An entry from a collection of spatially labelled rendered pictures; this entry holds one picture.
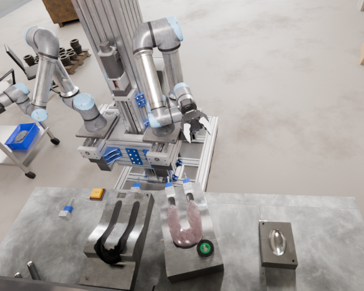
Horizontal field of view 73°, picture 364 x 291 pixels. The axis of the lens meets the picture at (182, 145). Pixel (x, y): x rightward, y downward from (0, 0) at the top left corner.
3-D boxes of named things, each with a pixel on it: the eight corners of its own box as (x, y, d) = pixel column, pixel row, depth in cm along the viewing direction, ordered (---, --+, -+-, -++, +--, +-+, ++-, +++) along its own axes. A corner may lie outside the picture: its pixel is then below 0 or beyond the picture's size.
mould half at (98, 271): (115, 198, 155) (107, 186, 145) (154, 200, 150) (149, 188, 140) (84, 287, 122) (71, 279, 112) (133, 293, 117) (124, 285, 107)
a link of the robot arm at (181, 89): (189, 94, 119) (187, 79, 113) (195, 107, 111) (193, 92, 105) (174, 98, 118) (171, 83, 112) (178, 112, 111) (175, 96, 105)
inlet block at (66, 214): (71, 201, 159) (67, 196, 155) (78, 201, 158) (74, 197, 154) (62, 220, 150) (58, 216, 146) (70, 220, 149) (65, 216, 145)
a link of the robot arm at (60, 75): (77, 115, 164) (29, 34, 124) (66, 109, 171) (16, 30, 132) (92, 105, 169) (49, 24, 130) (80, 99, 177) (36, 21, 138)
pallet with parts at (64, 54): (48, 55, 531) (38, 37, 503) (92, 54, 500) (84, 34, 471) (25, 75, 482) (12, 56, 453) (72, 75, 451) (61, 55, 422)
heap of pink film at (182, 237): (166, 205, 140) (163, 198, 134) (196, 198, 140) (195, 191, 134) (172, 251, 122) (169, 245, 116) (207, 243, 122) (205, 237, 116)
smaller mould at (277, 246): (258, 226, 130) (259, 220, 125) (288, 228, 127) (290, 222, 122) (261, 267, 116) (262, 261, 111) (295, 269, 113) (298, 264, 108)
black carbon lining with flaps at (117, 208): (117, 202, 145) (111, 193, 138) (143, 203, 142) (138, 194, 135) (96, 264, 122) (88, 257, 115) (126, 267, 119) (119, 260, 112)
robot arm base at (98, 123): (92, 117, 178) (86, 106, 170) (110, 118, 174) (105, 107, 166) (81, 131, 168) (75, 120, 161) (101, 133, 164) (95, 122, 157)
